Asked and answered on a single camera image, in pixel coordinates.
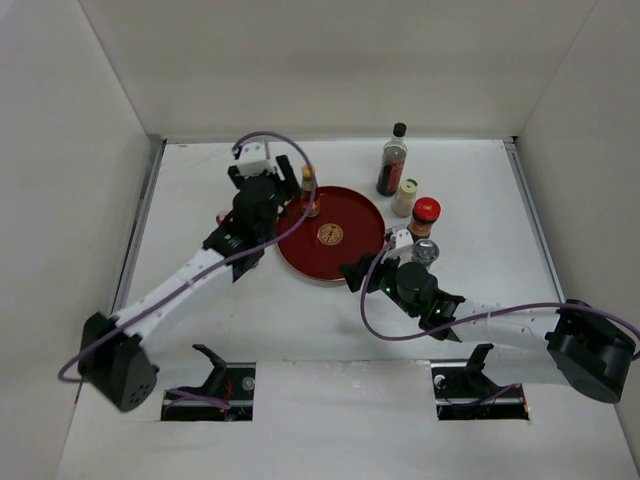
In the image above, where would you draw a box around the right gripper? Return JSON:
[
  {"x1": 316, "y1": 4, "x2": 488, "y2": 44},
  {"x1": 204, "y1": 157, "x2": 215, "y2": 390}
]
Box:
[{"x1": 339, "y1": 246, "x2": 420, "y2": 318}]

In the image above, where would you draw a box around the yellow cap red sauce bottle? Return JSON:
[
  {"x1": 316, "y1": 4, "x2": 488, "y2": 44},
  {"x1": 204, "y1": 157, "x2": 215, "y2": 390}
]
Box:
[{"x1": 300, "y1": 166, "x2": 320, "y2": 218}]

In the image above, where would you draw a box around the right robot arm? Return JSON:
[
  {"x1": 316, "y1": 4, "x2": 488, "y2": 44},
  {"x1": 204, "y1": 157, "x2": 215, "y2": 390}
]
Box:
[{"x1": 339, "y1": 254, "x2": 639, "y2": 404}]

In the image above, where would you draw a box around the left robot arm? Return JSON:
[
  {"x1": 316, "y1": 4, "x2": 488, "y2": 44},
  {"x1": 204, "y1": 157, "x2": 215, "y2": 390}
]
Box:
[{"x1": 78, "y1": 155, "x2": 300, "y2": 413}]

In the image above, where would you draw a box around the red round tray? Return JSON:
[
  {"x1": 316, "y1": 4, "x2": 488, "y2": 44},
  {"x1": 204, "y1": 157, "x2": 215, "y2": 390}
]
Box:
[{"x1": 277, "y1": 186, "x2": 386, "y2": 282}]

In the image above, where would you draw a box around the clear cap pepper grinder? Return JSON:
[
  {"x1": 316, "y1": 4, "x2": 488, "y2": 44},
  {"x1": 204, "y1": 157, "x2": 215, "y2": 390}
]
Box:
[{"x1": 411, "y1": 238, "x2": 440, "y2": 271}]

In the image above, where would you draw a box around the pink cap shaker bottle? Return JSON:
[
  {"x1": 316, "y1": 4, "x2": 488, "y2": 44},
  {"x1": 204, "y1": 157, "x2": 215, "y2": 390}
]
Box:
[{"x1": 216, "y1": 210, "x2": 232, "y2": 225}]

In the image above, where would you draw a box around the cream cap shaker bottle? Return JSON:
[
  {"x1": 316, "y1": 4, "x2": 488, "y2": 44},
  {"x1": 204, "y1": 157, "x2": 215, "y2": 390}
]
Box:
[{"x1": 391, "y1": 179, "x2": 418, "y2": 218}]

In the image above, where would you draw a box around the red cap sauce jar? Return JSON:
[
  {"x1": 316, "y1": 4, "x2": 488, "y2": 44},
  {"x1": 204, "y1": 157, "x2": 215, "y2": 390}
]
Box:
[{"x1": 407, "y1": 197, "x2": 441, "y2": 240}]

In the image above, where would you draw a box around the dark soy sauce bottle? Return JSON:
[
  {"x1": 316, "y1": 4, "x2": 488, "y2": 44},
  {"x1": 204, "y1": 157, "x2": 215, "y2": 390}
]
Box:
[{"x1": 376, "y1": 122, "x2": 407, "y2": 197}]

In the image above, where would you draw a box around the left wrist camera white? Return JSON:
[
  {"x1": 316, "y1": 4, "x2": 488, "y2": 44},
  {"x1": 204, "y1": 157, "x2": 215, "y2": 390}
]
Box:
[{"x1": 234, "y1": 140, "x2": 271, "y2": 177}]

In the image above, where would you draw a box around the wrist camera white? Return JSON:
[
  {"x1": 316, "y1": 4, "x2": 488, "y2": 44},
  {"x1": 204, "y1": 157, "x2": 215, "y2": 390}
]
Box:
[
  {"x1": 234, "y1": 140, "x2": 271, "y2": 177},
  {"x1": 383, "y1": 225, "x2": 414, "y2": 264}
]

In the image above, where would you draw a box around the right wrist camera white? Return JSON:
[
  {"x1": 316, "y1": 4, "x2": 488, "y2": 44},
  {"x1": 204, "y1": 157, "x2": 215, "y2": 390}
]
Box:
[{"x1": 383, "y1": 225, "x2": 414, "y2": 264}]

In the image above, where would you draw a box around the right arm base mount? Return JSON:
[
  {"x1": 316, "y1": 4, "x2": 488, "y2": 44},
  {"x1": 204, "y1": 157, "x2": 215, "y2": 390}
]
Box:
[{"x1": 430, "y1": 344, "x2": 529, "y2": 421}]

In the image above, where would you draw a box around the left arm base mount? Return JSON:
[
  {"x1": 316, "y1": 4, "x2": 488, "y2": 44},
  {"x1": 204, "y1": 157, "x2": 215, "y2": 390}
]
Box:
[{"x1": 160, "y1": 344, "x2": 257, "y2": 423}]

